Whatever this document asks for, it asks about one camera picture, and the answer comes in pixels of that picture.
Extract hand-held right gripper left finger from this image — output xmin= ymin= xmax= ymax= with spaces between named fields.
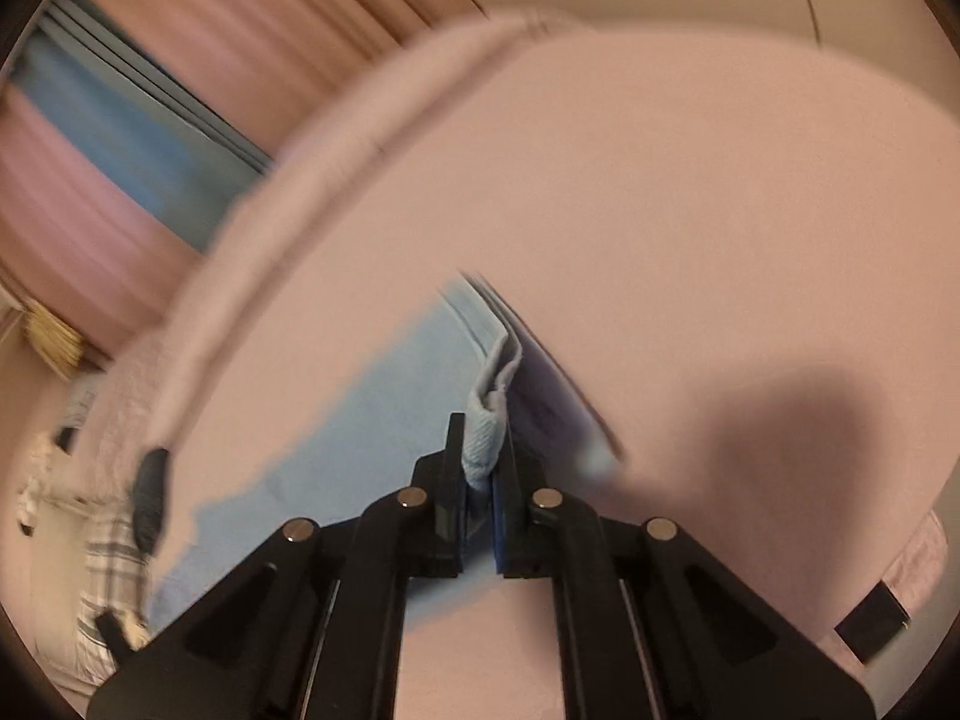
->
xmin=86 ymin=412 xmax=496 ymax=720

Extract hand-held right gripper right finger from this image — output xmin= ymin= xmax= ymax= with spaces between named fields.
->
xmin=491 ymin=420 xmax=878 ymax=720

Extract light blue denim pants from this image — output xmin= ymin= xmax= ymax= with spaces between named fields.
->
xmin=146 ymin=270 xmax=627 ymax=638

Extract dark blue rolled cloth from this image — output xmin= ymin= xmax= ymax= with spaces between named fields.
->
xmin=131 ymin=448 xmax=172 ymax=556

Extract plaid pillow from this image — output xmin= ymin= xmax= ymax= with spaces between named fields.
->
xmin=75 ymin=517 xmax=151 ymax=683

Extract black rectangular object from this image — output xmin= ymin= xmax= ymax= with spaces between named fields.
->
xmin=834 ymin=583 xmax=912 ymax=665

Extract pink duvet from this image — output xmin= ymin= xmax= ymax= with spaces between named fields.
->
xmin=97 ymin=7 xmax=601 ymax=466

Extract white frilly cloth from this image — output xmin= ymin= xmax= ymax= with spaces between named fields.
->
xmin=19 ymin=450 xmax=65 ymax=537

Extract straw-coloured woven thing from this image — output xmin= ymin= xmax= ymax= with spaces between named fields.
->
xmin=19 ymin=300 xmax=87 ymax=376

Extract pink curtain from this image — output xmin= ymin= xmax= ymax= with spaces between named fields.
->
xmin=0 ymin=90 xmax=218 ymax=361
xmin=67 ymin=0 xmax=481 ymax=166

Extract blue curtain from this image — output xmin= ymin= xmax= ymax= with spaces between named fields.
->
xmin=7 ymin=0 xmax=275 ymax=252

